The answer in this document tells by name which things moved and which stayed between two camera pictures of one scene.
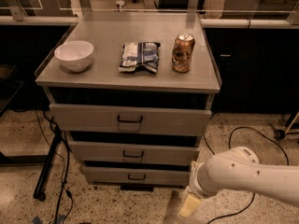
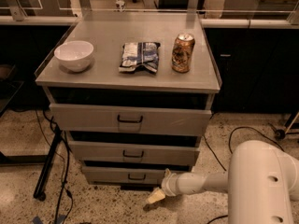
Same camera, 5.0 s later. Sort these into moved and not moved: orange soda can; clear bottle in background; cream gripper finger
Moved: cream gripper finger
Not moved: orange soda can; clear bottle in background
